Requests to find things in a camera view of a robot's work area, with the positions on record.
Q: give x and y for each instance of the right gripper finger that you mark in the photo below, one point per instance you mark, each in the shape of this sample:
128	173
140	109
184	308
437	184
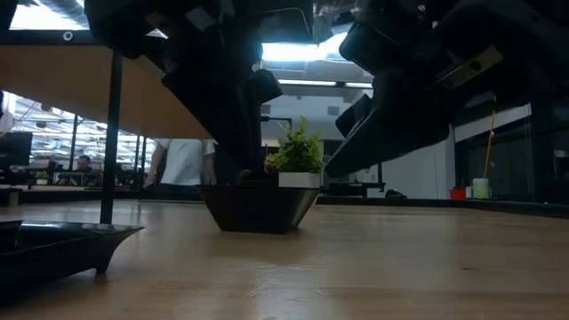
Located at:
378	146
353	115

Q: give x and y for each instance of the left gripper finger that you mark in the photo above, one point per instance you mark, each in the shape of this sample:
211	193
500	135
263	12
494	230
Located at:
231	133
266	86

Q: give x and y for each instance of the black square wavy mini bowl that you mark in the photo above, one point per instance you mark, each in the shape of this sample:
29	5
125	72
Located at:
258	209

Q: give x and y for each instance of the black square mini plate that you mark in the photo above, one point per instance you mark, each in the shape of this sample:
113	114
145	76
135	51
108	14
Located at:
58	249

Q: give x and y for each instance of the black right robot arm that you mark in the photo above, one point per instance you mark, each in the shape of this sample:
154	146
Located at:
511	35

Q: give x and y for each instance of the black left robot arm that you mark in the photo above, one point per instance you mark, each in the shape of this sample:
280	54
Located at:
124	22

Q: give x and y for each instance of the black monitor on stand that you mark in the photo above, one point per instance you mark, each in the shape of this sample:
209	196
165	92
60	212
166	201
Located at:
355	186

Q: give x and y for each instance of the long ceiling light bar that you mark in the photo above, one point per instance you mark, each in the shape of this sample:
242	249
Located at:
320	83

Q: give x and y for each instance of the person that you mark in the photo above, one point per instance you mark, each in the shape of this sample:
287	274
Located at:
184	162
268	166
83	164

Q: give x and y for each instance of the green plant white pot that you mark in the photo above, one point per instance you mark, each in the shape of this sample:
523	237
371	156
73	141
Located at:
298	153

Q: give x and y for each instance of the red plastic box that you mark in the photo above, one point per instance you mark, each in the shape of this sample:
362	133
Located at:
458	194

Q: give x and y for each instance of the small background potted plant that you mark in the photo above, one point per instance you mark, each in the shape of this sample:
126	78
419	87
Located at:
42	176

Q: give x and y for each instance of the black computer monitor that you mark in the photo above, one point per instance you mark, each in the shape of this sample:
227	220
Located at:
15	149

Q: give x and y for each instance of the grey wall vent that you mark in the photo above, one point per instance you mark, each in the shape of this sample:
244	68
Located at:
333	110
266	109

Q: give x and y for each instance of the black gantry frame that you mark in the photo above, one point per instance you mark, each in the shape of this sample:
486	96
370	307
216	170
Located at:
275	119

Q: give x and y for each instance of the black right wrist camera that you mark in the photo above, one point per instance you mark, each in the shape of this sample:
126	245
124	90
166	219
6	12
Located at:
371	44

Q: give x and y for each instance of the wooden shelf black metal frame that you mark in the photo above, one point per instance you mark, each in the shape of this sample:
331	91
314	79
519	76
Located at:
66	89

